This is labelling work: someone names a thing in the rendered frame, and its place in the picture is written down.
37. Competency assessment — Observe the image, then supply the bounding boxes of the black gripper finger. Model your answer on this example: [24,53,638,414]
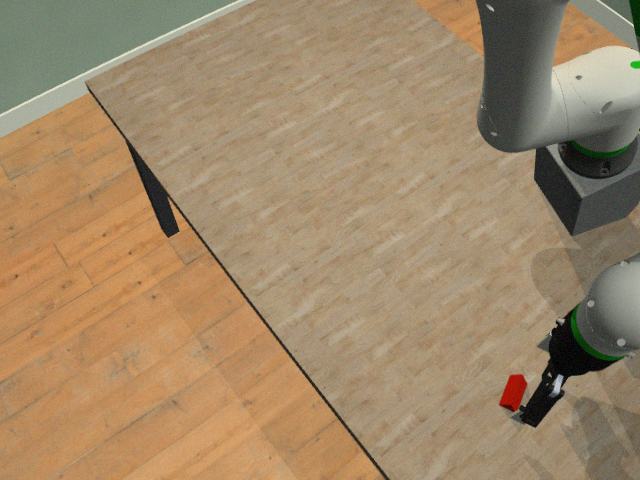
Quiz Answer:
[536,321,559,353]
[510,357,566,428]

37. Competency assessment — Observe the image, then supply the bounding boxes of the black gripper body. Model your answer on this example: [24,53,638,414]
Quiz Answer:
[549,333,589,382]

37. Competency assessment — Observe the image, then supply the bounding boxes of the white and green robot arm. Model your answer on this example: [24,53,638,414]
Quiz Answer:
[476,0,640,371]

